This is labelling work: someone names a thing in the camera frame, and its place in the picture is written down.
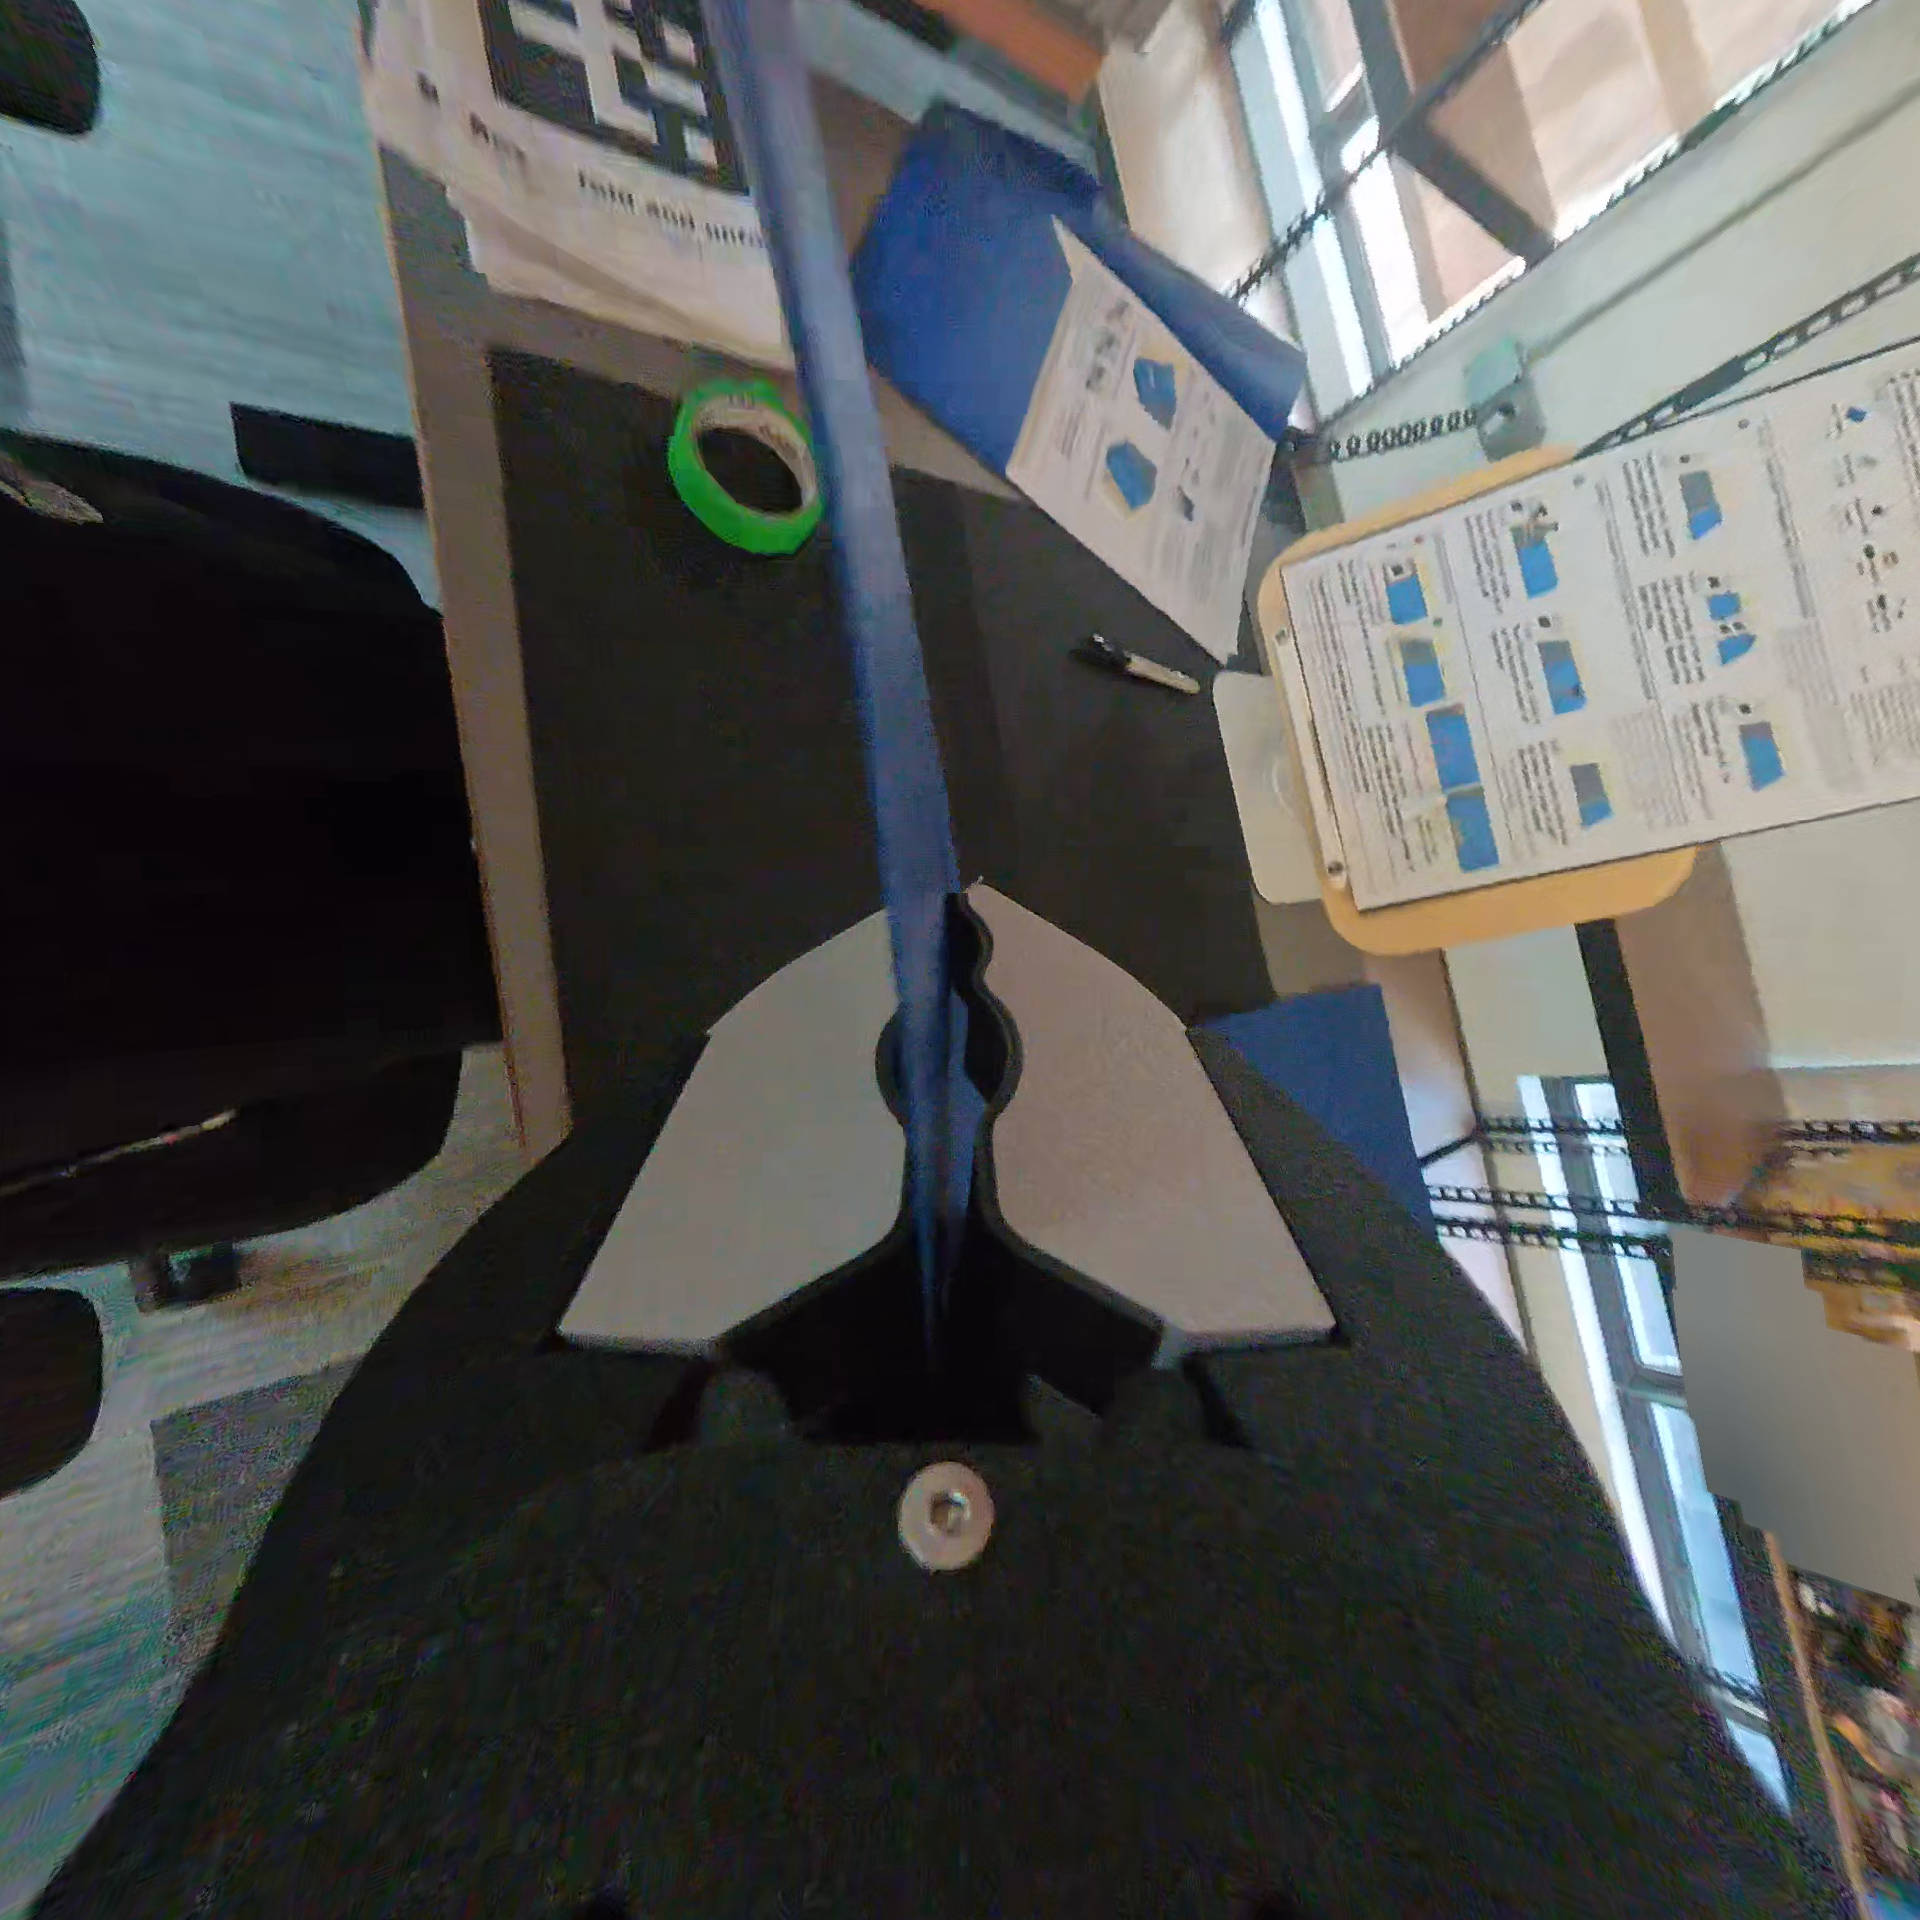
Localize paper sheets with black tag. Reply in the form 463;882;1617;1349
361;0;799;373

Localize black office chair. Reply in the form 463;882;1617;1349
0;428;509;1292

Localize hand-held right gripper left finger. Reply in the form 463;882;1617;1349
559;907;911;1355

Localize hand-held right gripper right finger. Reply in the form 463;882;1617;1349
952;882;1340;1353

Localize black marker pen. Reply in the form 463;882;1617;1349
1070;631;1205;696

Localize wooden clipboard with instruction sheet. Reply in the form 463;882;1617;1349
1254;336;1920;956

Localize grey metal shelf rack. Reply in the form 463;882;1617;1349
1219;0;1920;1255

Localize large blue plastic sheet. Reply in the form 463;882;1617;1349
851;103;1310;484

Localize white instruction sheet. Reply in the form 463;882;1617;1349
1005;218;1280;664

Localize green tape roll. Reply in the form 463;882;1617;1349
666;374;831;558

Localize blue cloth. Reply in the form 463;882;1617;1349
701;0;993;1353

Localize white stand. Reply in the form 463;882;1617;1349
1212;667;1332;909

